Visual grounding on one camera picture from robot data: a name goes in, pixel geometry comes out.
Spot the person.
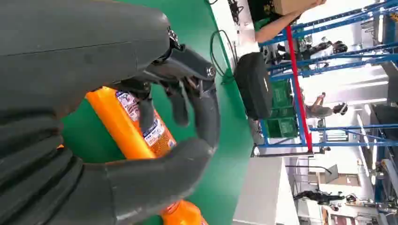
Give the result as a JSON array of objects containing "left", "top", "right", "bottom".
[
  {"left": 306, "top": 92, "right": 349, "bottom": 119},
  {"left": 248, "top": 0, "right": 327, "bottom": 44},
  {"left": 301, "top": 40, "right": 349, "bottom": 60},
  {"left": 293, "top": 190, "right": 358, "bottom": 206}
]

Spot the black zip case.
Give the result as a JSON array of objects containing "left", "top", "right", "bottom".
[{"left": 234, "top": 52, "right": 274, "bottom": 121}]

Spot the green mat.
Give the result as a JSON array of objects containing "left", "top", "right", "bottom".
[{"left": 61, "top": 0, "right": 254, "bottom": 225}]

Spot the looped black cable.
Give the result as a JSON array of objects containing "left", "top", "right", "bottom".
[{"left": 210, "top": 30, "right": 238, "bottom": 84}]

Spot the orange drink bottle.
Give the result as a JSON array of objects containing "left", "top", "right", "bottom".
[
  {"left": 160, "top": 200, "right": 209, "bottom": 225},
  {"left": 85, "top": 86, "right": 178, "bottom": 160}
]

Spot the blue metal rack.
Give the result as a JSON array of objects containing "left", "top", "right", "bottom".
[{"left": 258, "top": 0, "right": 398, "bottom": 150}]

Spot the white side table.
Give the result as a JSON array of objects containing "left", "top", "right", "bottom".
[{"left": 232, "top": 157, "right": 301, "bottom": 225}]

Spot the green crate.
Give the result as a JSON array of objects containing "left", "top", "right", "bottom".
[
  {"left": 266, "top": 117, "right": 299, "bottom": 139},
  {"left": 270, "top": 80, "right": 294, "bottom": 110}
]

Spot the cardboard box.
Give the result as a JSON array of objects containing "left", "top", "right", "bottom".
[{"left": 273, "top": 0, "right": 318, "bottom": 16}]

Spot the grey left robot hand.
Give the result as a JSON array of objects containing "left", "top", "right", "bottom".
[{"left": 0, "top": 0, "right": 222, "bottom": 225}]

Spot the red post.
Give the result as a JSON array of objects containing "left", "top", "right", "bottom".
[{"left": 285, "top": 25, "right": 313, "bottom": 153}]

